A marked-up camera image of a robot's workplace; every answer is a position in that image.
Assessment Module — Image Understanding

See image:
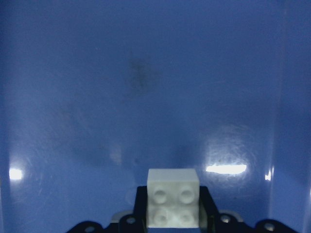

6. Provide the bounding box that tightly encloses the white block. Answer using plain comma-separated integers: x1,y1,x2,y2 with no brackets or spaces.
146,168,200,229

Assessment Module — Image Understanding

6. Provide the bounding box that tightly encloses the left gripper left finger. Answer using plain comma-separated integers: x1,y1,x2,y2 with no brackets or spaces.
133,186,148,230

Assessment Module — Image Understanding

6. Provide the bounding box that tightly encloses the blue plastic tray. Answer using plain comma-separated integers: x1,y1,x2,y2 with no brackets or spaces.
0,0,311,233

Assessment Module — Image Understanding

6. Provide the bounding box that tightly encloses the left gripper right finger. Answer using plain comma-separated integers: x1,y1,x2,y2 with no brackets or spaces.
199,186,219,230

